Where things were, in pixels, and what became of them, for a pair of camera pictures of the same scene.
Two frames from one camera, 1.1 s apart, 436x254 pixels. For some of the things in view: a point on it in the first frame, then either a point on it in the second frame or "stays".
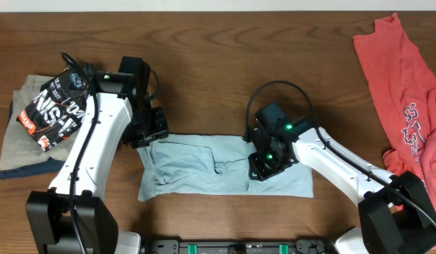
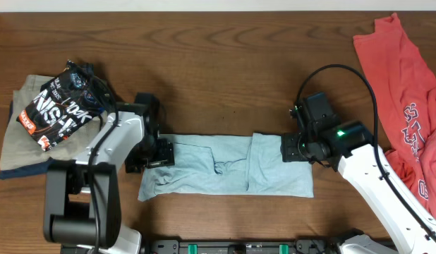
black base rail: [300, 246] stays
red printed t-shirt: [413, 101] stays
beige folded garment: [21, 147] stays
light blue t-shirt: [213, 165] stays
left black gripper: [161, 130] to [166, 156]
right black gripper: [262, 172] to [288, 147]
